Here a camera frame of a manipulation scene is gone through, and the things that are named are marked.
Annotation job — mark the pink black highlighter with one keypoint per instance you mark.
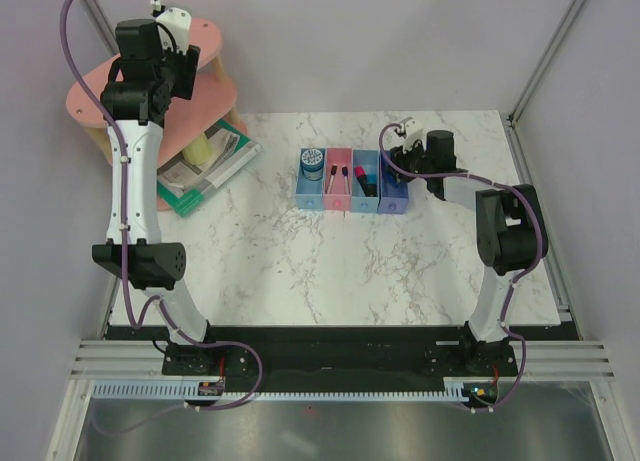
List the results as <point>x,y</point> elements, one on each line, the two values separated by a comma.
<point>361,177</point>

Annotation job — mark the blue tape roll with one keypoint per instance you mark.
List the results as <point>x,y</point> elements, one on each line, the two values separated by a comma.
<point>312,164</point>

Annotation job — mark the white cable duct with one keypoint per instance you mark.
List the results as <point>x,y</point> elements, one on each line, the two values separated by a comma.
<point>190,390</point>
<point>455,391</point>

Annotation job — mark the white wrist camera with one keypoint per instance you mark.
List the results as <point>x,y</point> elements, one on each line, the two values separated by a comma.
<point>411,132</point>
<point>174,28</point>

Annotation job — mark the pink three-tier wooden shelf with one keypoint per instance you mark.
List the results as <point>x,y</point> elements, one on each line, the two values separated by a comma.
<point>200,96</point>

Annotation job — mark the green spiral notebook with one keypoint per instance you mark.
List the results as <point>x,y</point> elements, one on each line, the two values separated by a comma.
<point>182,186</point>

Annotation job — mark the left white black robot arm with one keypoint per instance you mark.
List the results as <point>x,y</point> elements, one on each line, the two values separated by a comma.
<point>152,275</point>

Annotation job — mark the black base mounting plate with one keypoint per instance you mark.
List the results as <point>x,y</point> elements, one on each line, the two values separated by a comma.
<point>340,360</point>

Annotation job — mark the pink bin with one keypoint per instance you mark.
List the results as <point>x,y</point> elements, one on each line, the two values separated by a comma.
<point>337,200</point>

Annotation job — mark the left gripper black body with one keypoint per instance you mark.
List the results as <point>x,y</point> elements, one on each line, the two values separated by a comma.
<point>184,70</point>

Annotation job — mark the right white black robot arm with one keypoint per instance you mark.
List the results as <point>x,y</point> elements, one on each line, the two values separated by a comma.
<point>511,237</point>

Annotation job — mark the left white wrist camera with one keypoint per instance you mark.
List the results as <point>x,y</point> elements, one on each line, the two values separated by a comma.
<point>174,28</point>

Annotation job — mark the light blue bin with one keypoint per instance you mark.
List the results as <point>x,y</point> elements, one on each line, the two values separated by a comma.
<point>309,194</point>
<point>369,160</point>

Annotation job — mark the pale yellow cylinder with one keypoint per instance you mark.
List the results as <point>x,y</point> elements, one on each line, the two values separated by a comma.
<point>199,151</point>

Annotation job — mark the light blue left bin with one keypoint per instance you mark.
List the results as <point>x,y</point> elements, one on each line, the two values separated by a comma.
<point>309,194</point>

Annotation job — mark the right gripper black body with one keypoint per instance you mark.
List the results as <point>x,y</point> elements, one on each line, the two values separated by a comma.
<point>412,161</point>

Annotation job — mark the white blue pen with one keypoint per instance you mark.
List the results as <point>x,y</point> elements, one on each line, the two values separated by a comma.
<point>332,174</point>

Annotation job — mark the left white cable duct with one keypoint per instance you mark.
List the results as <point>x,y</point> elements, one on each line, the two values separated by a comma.
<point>190,390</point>

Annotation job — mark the light blue middle bin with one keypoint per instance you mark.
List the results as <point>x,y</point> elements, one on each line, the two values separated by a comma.
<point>369,160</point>

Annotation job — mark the purple blue bin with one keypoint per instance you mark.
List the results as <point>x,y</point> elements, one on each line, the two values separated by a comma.
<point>393,195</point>

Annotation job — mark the right white cable duct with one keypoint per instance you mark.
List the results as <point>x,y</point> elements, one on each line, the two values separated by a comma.
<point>455,391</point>

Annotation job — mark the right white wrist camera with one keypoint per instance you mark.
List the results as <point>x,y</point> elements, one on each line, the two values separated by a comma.
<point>411,132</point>

